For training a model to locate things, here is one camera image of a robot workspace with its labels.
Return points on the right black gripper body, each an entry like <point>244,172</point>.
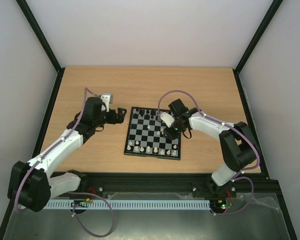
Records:
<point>170,132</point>

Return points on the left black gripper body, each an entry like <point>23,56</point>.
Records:
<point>113,120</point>

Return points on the black white chess board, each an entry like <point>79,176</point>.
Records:
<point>145,132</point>

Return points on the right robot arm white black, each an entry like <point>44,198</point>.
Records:
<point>239,147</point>

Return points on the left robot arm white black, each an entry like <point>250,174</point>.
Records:
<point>31,183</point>

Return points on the transparent plastic sheet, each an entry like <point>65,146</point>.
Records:
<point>250,217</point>

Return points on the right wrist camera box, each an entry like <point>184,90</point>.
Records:
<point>167,119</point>

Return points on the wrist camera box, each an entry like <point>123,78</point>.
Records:
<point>107,99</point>
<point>167,119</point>

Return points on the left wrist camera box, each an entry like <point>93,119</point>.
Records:
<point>107,99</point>

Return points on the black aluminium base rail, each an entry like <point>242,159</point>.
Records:
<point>106,183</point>

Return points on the grey slotted cable duct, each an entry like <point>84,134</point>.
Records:
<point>68,204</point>

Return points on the left black frame post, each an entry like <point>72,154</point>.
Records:
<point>31,19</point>

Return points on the black frame post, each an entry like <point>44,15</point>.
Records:
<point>266,20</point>
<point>31,19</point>

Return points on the right black frame post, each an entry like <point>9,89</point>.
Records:
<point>266,20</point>

